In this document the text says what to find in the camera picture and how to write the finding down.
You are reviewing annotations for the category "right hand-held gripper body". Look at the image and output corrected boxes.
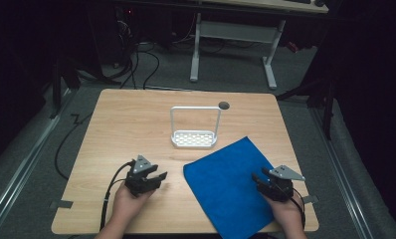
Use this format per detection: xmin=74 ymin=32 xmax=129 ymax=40
xmin=257 ymin=164 xmax=306 ymax=203

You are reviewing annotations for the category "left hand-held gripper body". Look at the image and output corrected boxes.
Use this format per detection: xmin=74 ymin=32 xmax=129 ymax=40
xmin=123 ymin=154 xmax=159 ymax=197

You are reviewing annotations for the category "person's left hand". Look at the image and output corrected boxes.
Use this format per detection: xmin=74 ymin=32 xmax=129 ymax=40
xmin=110 ymin=180 xmax=158 ymax=228

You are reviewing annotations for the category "person's right hand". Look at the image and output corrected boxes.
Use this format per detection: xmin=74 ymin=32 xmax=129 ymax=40
xmin=268 ymin=191 xmax=305 ymax=231

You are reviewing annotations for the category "blue cloth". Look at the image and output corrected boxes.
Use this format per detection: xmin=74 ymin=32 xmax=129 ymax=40
xmin=182 ymin=135 xmax=278 ymax=239

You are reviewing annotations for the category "grey tape piece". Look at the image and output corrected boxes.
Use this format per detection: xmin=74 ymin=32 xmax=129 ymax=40
xmin=49 ymin=199 xmax=75 ymax=210
xmin=301 ymin=194 xmax=319 ymax=205

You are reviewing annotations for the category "black stand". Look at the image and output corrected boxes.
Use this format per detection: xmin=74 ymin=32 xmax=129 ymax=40
xmin=48 ymin=54 xmax=122 ymax=120
xmin=276 ymin=63 xmax=338 ymax=141

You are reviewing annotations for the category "white-legged desk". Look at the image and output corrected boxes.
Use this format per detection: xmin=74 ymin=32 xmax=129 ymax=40
xmin=188 ymin=0 xmax=330 ymax=92

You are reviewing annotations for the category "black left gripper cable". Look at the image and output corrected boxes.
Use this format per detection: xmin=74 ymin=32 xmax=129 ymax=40
xmin=99 ymin=160 xmax=134 ymax=232

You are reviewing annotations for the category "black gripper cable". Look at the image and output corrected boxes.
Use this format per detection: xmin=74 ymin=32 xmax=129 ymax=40
xmin=291 ymin=186 xmax=307 ymax=231
xmin=99 ymin=160 xmax=134 ymax=232

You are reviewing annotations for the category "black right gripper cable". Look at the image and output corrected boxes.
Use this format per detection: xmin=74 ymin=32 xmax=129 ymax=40
xmin=291 ymin=186 xmax=307 ymax=231

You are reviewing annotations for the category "white rack with tall handle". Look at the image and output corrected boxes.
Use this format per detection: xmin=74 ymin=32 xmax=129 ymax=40
xmin=169 ymin=106 xmax=223 ymax=149

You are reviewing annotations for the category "metal floor rail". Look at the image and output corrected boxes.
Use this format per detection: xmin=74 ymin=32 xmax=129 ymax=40
xmin=308 ymin=105 xmax=375 ymax=239
xmin=0 ymin=89 xmax=75 ymax=235

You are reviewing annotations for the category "black floor cable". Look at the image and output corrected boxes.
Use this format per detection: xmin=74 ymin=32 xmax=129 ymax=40
xmin=54 ymin=113 xmax=92 ymax=181

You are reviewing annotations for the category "bundle of black cables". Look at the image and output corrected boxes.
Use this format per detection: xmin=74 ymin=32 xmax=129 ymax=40
xmin=99 ymin=6 xmax=162 ymax=91

